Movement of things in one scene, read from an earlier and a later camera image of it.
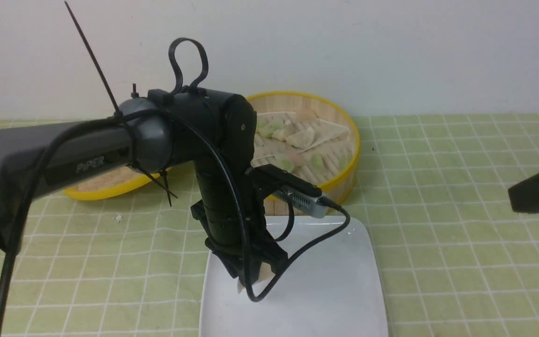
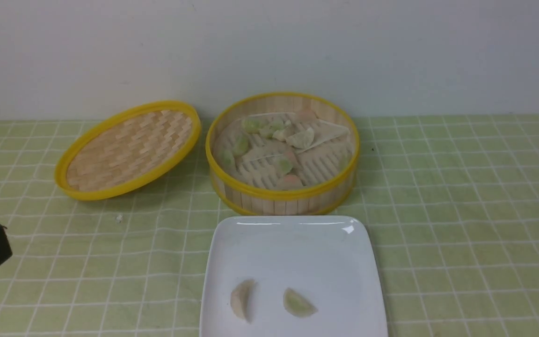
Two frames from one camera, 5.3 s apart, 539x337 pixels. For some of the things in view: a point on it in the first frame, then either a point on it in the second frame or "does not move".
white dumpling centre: (303, 139) does not move
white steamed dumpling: (265, 272) → (242, 297)
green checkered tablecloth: (457, 259) does not move
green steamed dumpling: (317, 163) → (297, 304)
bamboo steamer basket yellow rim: (311, 138) does not move
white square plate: (334, 292) does not move
